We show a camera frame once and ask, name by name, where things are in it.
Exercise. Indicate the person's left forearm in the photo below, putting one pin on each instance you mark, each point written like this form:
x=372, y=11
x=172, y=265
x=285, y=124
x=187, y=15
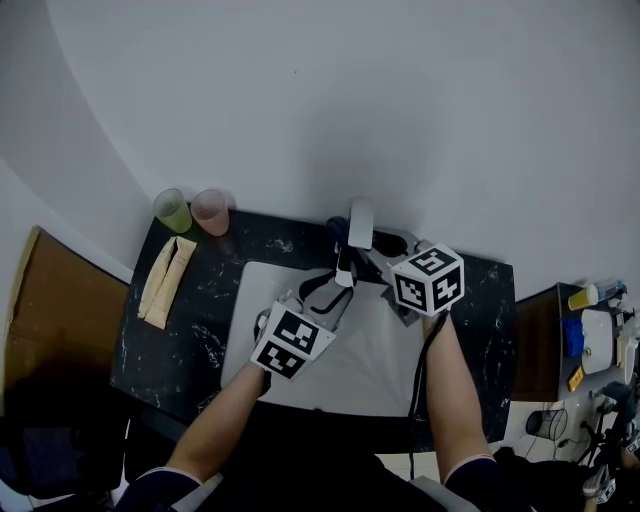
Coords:
x=225, y=420

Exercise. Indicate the blue cloth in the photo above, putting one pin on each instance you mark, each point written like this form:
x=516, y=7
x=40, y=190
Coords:
x=573, y=337

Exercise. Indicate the clear plastic bottle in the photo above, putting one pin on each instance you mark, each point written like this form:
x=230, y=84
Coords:
x=610, y=289

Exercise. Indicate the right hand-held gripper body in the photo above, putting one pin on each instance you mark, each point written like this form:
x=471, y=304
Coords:
x=427, y=280

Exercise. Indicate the person's dark clothing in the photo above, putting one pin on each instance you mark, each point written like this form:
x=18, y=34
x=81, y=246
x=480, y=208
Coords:
x=320, y=480

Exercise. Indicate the yellow cup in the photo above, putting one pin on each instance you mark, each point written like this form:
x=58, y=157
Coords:
x=582, y=298

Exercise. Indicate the brown cardboard board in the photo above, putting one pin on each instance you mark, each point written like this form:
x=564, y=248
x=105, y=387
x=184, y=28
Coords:
x=60, y=310

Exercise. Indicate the black tripod stand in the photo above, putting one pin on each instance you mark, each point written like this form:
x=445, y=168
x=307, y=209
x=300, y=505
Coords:
x=616, y=435

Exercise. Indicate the small yellow box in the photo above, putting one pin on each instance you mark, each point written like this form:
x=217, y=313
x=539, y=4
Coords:
x=575, y=379

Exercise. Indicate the black chair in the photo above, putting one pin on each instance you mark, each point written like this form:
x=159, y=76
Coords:
x=50, y=450

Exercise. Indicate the small white basin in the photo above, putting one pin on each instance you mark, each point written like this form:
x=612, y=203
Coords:
x=597, y=342

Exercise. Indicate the person's right forearm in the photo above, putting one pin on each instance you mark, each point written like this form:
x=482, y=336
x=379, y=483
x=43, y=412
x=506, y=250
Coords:
x=450, y=380

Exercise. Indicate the brown wooden cabinet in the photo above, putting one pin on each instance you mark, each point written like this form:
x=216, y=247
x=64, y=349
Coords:
x=537, y=345

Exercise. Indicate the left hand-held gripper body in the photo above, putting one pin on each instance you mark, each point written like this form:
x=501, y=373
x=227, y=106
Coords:
x=292, y=345

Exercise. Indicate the green translucent cup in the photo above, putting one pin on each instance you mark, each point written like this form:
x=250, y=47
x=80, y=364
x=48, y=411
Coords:
x=173, y=212

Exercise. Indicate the pink translucent cup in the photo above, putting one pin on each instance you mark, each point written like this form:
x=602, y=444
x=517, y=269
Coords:
x=212, y=212

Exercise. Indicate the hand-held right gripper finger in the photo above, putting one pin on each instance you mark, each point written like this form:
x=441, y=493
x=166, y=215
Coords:
x=395, y=256
x=372, y=267

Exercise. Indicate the white sink basin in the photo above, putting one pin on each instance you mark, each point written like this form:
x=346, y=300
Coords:
x=370, y=360

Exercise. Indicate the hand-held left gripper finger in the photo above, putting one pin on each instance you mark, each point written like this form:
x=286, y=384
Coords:
x=336, y=302
x=314, y=284

